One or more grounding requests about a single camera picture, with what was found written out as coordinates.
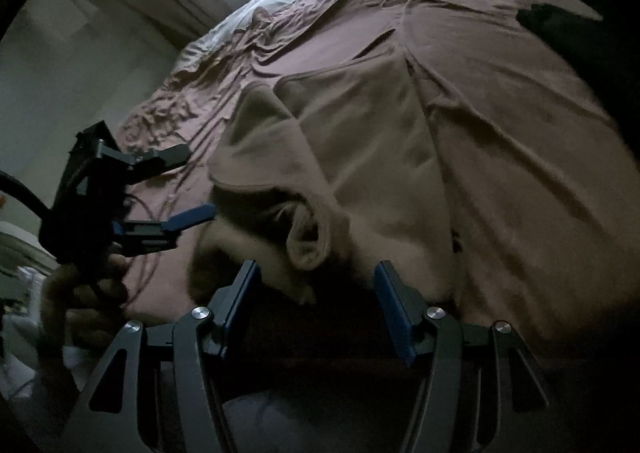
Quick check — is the person left hand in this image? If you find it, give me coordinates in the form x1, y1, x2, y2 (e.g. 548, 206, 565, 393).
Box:
40, 255, 130, 350

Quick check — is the brown bed sheet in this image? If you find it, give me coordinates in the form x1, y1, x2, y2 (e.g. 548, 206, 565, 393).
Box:
118, 0, 639, 348

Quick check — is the brown printed t-shirt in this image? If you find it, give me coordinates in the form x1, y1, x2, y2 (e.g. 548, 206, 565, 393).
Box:
190, 49, 461, 301

